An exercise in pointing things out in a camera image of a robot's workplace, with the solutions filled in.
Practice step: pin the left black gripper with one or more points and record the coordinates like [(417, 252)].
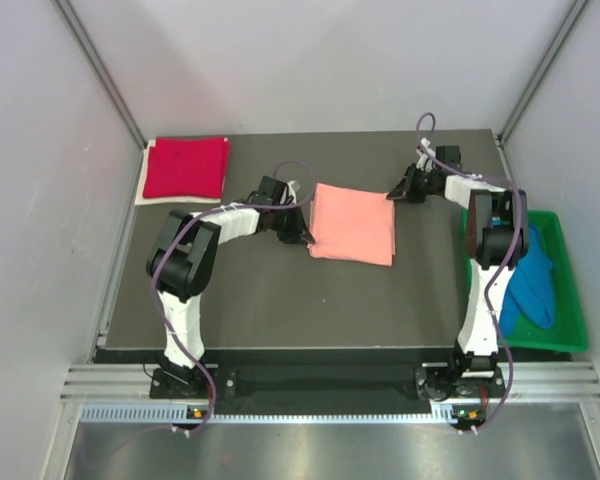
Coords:
[(299, 232)]

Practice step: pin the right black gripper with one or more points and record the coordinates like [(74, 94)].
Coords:
[(405, 188)]

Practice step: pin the salmon pink t shirt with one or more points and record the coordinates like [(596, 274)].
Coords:
[(352, 225)]

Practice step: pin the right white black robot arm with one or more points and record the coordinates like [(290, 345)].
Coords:
[(495, 242)]

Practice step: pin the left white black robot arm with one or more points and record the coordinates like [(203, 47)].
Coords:
[(182, 260)]

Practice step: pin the folded red t shirt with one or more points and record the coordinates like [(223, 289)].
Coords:
[(187, 167)]

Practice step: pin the blue t shirt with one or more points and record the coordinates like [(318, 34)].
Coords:
[(530, 291)]

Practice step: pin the folded white t shirt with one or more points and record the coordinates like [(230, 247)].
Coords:
[(140, 199)]

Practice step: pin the green plastic bin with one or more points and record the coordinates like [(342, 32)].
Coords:
[(565, 310)]

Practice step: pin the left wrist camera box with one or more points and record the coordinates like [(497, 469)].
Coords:
[(271, 191)]

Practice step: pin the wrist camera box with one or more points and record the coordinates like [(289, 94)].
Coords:
[(450, 156), (271, 191)]

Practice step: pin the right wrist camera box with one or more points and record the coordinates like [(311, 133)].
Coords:
[(450, 156)]

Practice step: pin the slotted grey cable duct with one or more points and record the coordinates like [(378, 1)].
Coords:
[(187, 415)]

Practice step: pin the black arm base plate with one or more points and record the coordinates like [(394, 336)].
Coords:
[(429, 373)]

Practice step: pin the left aluminium frame post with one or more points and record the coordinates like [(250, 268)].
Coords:
[(82, 37)]

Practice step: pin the aluminium frame post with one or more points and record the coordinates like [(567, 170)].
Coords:
[(82, 37), (566, 28)]

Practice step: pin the right aluminium frame post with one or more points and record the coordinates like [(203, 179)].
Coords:
[(566, 28)]

